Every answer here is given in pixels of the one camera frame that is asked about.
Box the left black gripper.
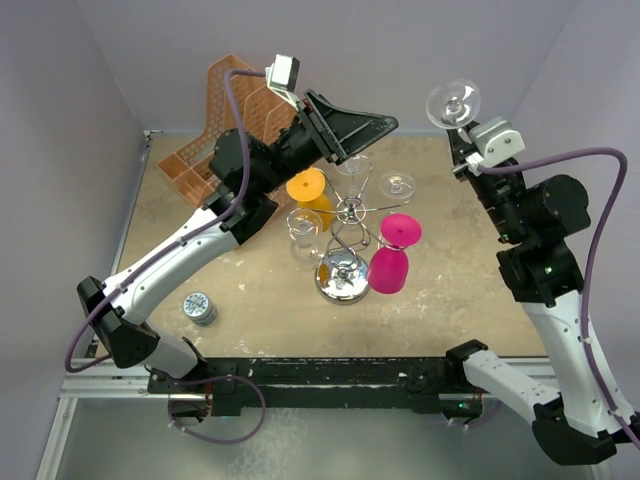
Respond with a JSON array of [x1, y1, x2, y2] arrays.
[[255, 90, 396, 195]]

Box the clear champagne flute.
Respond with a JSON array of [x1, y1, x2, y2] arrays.
[[379, 171, 416, 209]]

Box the yellow plastic goblet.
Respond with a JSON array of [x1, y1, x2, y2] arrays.
[[285, 167, 334, 231]]

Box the clear round wine glass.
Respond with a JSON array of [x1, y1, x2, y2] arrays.
[[286, 208, 323, 270]]

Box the pink plastic goblet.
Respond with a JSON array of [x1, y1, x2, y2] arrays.
[[367, 213, 422, 295]]

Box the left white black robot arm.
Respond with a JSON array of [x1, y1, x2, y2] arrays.
[[77, 90, 398, 392]]

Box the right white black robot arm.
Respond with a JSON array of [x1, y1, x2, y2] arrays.
[[444, 127, 639, 466]]

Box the chrome wine glass rack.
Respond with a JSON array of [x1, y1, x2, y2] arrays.
[[315, 181, 406, 305]]

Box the orange plastic file organizer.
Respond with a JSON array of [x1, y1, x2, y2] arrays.
[[157, 54, 301, 209]]

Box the small round tin can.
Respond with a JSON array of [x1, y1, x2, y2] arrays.
[[182, 292, 218, 327]]

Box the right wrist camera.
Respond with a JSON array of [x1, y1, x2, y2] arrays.
[[467, 117, 525, 176]]

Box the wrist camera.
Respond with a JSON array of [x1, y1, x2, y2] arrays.
[[265, 54, 300, 109], [467, 117, 525, 176]]

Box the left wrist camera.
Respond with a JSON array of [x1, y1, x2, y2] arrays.
[[265, 54, 300, 109]]

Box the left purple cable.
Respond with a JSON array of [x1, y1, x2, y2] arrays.
[[63, 68, 271, 374]]

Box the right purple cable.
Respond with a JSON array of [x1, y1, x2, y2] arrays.
[[482, 147, 640, 449]]

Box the black base frame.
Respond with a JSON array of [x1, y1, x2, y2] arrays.
[[148, 340, 488, 417]]

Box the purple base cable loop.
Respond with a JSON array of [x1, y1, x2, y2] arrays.
[[167, 374, 267, 445]]

